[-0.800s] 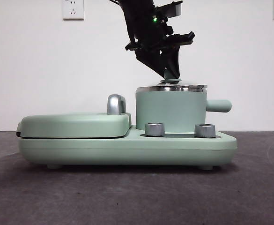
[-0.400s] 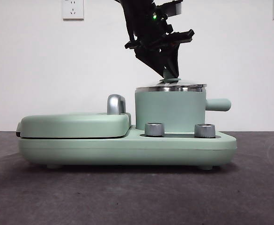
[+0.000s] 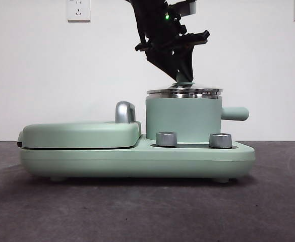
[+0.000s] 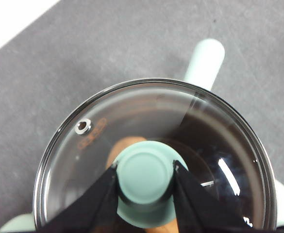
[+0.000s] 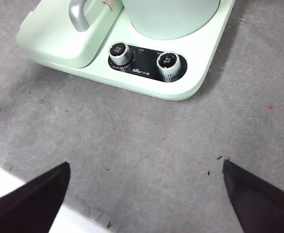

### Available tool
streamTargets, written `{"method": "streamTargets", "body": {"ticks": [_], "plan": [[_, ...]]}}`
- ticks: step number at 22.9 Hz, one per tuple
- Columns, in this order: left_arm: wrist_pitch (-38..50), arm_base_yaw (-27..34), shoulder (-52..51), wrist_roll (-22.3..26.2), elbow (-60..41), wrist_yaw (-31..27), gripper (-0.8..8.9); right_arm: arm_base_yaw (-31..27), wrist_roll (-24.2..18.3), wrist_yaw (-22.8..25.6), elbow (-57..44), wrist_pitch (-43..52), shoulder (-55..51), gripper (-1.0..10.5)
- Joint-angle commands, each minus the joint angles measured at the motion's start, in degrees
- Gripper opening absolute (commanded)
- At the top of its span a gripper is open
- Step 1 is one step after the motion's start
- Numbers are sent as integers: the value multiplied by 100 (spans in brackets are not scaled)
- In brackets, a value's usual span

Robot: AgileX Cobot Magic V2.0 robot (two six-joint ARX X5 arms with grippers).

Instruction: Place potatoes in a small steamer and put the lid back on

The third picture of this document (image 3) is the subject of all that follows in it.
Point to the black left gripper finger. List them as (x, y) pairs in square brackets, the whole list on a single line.
[(188, 60), (162, 63)]

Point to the glass lid with green knob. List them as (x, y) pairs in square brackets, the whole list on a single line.
[(185, 90)]

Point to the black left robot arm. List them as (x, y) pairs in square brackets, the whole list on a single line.
[(147, 5)]

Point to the silver control knob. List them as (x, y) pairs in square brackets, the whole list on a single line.
[(166, 139), (221, 140)]

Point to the green breakfast machine base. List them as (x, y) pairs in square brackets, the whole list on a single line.
[(137, 161)]

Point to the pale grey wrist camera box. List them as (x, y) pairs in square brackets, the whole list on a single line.
[(187, 8)]

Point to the white wall socket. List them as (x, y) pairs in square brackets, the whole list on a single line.
[(78, 10)]

